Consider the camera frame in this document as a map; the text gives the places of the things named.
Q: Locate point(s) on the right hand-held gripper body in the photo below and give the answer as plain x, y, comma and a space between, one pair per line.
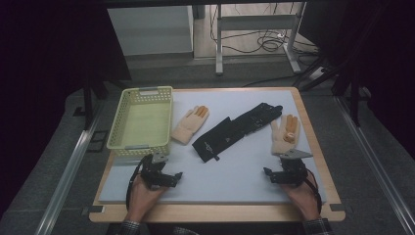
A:
293, 171

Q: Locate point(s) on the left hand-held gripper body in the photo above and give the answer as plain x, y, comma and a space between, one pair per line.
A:
153, 173

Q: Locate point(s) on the pale green plastic basket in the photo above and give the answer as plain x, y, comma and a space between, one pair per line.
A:
143, 120

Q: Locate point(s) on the person's left hand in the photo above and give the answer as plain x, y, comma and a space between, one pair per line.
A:
143, 199

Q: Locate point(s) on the person's right hand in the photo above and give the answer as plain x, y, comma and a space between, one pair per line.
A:
303, 199

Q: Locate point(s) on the light blue table mat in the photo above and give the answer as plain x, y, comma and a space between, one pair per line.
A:
235, 176

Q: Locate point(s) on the beige glove orange fingertips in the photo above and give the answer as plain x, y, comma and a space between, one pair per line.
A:
280, 137
189, 125

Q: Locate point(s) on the person's plaid clothing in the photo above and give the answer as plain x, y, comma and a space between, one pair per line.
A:
185, 231

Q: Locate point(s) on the black metal stand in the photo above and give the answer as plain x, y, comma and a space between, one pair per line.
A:
89, 94

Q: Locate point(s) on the black tripod stand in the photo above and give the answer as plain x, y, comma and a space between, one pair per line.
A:
342, 78

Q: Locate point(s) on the dark curtain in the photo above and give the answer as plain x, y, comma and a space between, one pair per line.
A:
42, 65
385, 65

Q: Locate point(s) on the white cabinet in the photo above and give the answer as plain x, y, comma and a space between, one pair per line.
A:
150, 29

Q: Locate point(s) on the grey table corner bracket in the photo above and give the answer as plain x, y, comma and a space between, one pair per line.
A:
337, 207

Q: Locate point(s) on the small black floor frame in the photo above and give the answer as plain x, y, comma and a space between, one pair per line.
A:
98, 141

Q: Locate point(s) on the aluminium floor rail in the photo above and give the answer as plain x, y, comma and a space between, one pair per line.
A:
375, 163
68, 176

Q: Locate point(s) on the white metal desk frame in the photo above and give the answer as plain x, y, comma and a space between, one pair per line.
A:
257, 23

